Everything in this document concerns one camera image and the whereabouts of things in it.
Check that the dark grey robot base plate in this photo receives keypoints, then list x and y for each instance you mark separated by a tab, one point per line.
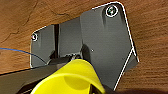
106	43

